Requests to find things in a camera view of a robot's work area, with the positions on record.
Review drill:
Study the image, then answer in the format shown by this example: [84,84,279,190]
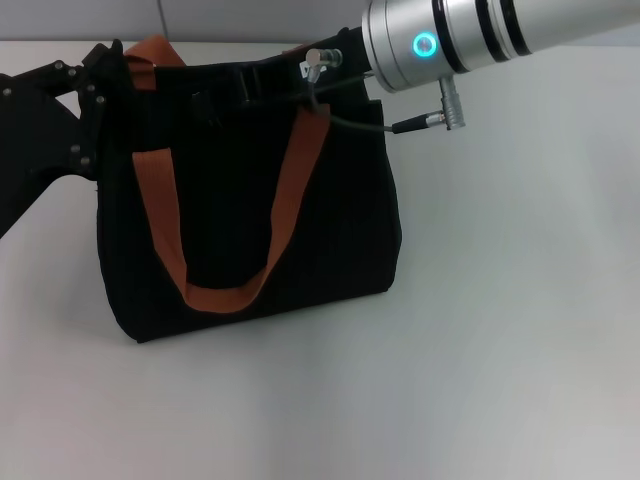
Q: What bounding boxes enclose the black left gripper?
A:
[0,41,125,240]

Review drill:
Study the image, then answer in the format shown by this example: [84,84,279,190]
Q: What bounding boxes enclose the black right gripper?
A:
[192,27,375,130]

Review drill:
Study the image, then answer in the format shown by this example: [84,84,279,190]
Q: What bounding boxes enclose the black food bag orange handles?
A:
[94,29,404,345]

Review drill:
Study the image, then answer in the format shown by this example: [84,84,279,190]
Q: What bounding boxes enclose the right gripper grey cable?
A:
[298,46,470,135]

